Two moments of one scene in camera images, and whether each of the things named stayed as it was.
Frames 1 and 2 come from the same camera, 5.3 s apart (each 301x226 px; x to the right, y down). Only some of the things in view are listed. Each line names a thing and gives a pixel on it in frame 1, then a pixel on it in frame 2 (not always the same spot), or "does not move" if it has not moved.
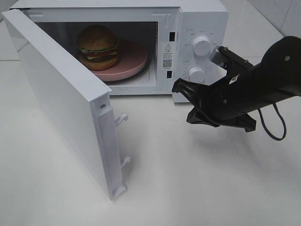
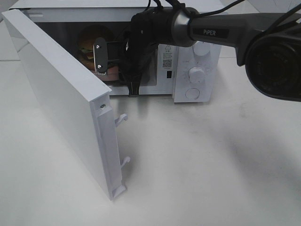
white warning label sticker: (167, 54) does not move
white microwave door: (90, 113) does not move
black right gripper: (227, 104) -> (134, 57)
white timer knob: (197, 74) does not move
